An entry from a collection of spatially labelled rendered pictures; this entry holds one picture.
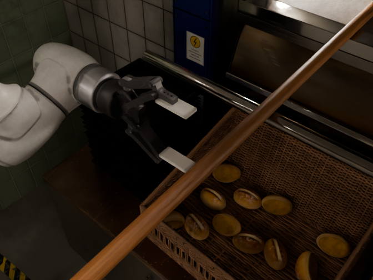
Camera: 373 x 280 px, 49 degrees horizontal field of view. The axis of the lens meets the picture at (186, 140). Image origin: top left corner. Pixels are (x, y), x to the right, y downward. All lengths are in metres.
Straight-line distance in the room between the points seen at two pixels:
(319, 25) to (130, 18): 0.75
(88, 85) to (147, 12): 0.75
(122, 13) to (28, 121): 0.89
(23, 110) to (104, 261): 0.37
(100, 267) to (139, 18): 1.15
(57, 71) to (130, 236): 0.41
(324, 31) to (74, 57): 0.63
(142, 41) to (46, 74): 0.80
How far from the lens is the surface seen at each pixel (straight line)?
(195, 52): 1.41
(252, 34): 1.30
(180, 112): 0.69
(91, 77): 0.84
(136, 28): 1.64
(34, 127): 0.87
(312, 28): 1.17
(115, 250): 0.61
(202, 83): 0.92
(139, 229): 0.62
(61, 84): 0.87
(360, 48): 1.13
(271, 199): 1.38
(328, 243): 1.34
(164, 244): 1.29
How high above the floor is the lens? 1.72
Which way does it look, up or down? 44 degrees down
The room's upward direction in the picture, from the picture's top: straight up
